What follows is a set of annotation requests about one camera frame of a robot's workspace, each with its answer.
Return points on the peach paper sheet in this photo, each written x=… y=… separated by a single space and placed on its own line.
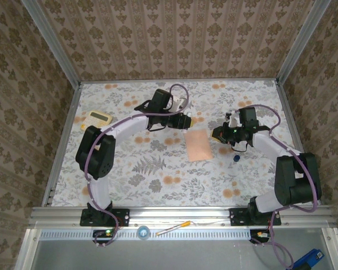
x=198 y=144

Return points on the dark blue glue stick cap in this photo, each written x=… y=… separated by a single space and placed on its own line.
x=236 y=158

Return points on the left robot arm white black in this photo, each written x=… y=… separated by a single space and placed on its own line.
x=95 y=154

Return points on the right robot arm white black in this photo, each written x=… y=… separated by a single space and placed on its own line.
x=295 y=180

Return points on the floral patterned table cover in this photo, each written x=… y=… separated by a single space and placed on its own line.
x=186 y=182

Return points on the pale yellow calculator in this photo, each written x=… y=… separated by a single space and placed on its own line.
x=97 y=118

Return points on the white pen with orange cap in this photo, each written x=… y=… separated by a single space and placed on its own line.
x=173 y=227

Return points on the connector board with orange plug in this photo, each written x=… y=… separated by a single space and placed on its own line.
x=259 y=234

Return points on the small blue white tape roll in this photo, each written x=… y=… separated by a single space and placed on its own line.
x=143 y=233

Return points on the connector board with green light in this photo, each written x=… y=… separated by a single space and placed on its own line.
x=101 y=233

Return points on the blue electronic device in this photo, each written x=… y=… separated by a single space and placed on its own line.
x=307 y=257

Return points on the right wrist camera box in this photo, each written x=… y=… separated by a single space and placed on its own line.
x=232 y=121

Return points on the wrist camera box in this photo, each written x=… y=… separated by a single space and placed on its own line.
x=178 y=103
x=232 y=121

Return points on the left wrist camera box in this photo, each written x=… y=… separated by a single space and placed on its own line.
x=178 y=103

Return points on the aluminium side rail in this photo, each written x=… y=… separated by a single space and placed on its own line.
x=283 y=95
x=63 y=140

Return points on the aluminium back rail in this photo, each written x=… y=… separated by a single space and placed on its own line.
x=180 y=80

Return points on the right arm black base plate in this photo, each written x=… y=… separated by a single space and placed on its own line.
x=233 y=216

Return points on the aluminium front frame rail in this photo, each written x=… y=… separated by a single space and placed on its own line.
x=180 y=215

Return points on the aluminium frame post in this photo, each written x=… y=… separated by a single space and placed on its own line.
x=301 y=42
x=52 y=42

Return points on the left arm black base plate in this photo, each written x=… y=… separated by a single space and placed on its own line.
x=125 y=216

